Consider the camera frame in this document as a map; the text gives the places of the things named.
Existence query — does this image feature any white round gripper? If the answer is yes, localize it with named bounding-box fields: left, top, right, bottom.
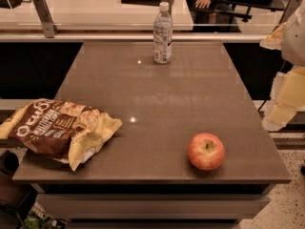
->
left=259, top=1, right=305, bottom=132

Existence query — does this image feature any red yellow apple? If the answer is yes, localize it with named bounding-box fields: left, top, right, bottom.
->
left=188, top=133, right=225, bottom=171

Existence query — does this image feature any clear plastic water bottle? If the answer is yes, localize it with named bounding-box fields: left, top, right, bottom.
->
left=153, top=2, right=173, bottom=64

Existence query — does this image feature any background person hand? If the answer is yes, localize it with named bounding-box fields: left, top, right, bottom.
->
left=195, top=0, right=211, bottom=9

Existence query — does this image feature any brown yellow chip bag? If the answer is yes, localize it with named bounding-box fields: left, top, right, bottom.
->
left=0, top=98, right=122, bottom=170

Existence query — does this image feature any green patterned bag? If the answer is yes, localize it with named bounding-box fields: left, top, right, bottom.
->
left=20, top=202, right=66, bottom=229

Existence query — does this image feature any grey metal right bracket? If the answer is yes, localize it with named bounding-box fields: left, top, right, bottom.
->
left=279, top=0, right=303, bottom=24

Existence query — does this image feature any grey metal bracket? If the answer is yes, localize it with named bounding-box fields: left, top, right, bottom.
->
left=279, top=0, right=303, bottom=24
left=32, top=0, right=58, bottom=38

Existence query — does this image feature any grey metal left bracket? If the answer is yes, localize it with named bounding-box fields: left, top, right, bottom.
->
left=32, top=0, right=58, bottom=38

